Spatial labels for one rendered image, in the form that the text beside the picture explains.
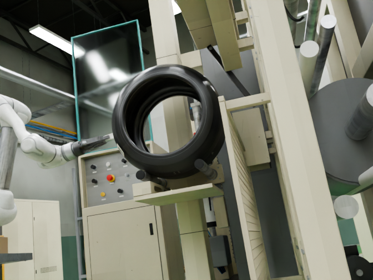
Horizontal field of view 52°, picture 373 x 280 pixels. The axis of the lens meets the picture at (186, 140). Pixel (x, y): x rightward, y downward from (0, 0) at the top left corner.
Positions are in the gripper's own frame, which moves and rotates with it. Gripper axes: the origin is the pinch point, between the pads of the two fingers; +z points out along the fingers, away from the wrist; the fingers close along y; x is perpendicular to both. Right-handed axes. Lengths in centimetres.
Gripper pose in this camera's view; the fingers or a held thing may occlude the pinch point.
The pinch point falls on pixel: (110, 136)
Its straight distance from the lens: 200.5
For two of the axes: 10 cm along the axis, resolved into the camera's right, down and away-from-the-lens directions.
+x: 2.7, 9.2, -2.9
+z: 9.3, -3.3, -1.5
